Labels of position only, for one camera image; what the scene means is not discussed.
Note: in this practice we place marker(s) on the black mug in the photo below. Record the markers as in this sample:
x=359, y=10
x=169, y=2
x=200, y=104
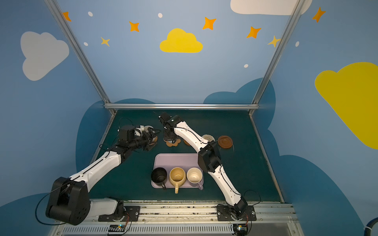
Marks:
x=159, y=177

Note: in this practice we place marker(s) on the small circuit board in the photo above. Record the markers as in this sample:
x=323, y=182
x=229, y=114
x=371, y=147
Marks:
x=239, y=230
x=116, y=230

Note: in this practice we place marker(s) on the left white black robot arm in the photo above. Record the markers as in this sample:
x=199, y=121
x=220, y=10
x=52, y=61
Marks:
x=69, y=200

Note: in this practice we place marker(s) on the yellow mug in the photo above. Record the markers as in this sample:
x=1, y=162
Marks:
x=177, y=178

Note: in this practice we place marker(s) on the brown wooden round coaster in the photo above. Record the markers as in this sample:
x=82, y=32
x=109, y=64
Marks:
x=225, y=142

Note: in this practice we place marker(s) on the lavender mug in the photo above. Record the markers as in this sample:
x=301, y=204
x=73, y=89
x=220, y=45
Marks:
x=195, y=178

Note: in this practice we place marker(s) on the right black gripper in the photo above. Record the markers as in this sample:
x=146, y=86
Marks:
x=170, y=134

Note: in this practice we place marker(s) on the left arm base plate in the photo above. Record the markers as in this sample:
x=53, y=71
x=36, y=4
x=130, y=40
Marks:
x=127, y=214

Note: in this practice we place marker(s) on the white woven round coaster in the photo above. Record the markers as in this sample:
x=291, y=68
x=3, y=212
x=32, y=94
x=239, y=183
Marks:
x=208, y=137

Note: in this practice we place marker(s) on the white cream mug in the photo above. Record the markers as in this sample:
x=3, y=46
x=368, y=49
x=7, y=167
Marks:
x=147, y=129

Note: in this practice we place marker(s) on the right small circuit board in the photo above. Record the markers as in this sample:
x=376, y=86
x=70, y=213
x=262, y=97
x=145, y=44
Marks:
x=239, y=230

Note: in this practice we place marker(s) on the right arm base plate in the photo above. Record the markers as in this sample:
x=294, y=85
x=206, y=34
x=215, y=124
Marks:
x=224, y=213

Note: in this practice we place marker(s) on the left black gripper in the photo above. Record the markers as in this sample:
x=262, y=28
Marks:
x=150, y=138

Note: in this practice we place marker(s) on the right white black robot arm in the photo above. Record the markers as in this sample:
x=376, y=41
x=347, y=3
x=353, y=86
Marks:
x=209, y=160

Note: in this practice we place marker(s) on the flower shaped cork coaster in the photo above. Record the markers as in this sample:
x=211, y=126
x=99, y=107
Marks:
x=174, y=143

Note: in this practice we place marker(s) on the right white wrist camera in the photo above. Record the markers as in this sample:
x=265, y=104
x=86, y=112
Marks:
x=165, y=118

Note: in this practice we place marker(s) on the aluminium frame rail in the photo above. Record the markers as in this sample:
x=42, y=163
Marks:
x=146, y=106

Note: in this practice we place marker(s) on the left small circuit board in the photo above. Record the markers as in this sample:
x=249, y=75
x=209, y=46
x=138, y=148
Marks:
x=116, y=230

